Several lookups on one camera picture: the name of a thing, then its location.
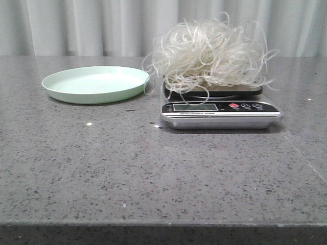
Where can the white translucent vermicelli bundle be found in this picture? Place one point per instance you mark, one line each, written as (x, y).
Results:
(210, 54)

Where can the black silver kitchen scale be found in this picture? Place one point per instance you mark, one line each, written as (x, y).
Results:
(220, 108)

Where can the light green round plate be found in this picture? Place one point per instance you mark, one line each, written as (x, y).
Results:
(96, 84)

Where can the white pleated curtain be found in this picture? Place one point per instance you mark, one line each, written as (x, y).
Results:
(127, 28)

